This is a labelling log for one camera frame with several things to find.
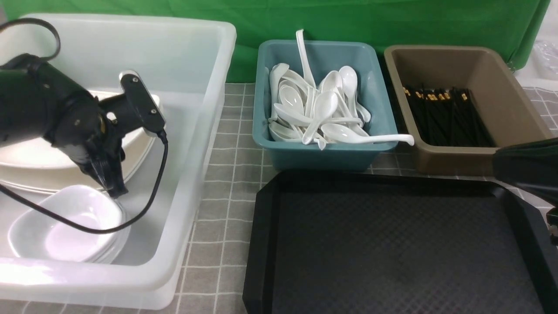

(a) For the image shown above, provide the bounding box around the white spoon long handle upright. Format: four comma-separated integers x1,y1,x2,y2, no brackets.
296,29,316,88

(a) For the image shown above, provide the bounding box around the grey checked tablecloth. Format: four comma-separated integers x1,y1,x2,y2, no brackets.
1,84,557,314

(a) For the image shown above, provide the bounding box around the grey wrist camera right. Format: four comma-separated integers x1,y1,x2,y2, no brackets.
99,70,166,141

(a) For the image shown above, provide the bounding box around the white soup spoon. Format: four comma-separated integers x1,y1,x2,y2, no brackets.
339,66,371,123

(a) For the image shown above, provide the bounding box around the clear plastic bag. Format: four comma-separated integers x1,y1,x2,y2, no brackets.
533,39,558,80

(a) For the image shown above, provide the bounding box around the black plastic tray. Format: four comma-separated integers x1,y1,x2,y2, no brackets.
242,171,558,314

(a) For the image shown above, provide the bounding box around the white spoon front of bin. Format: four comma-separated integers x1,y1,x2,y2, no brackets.
320,123,415,146

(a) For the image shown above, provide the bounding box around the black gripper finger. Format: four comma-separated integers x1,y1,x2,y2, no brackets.
493,138,558,205

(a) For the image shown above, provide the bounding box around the large translucent white bin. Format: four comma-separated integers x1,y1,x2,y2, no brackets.
1,13,236,313

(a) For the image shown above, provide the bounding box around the brown plastic bin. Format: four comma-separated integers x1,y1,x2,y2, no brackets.
384,44,552,176

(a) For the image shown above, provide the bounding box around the white square rice plate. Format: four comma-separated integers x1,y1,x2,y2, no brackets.
0,90,162,170

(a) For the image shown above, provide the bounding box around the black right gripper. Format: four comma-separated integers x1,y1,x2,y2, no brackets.
44,87,128,198

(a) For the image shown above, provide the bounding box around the black camera cable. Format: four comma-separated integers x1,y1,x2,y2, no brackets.
0,17,169,235

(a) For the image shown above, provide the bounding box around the white spoon centre of pile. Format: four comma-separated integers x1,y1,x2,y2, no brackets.
302,91,338,145

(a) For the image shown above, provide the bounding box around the green backdrop cloth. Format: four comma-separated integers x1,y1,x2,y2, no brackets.
1,0,550,83

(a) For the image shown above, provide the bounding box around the teal plastic bin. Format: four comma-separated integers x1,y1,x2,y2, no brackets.
252,40,398,171

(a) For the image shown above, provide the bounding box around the pile of black chopsticks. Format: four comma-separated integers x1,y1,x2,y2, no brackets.
403,86,496,147

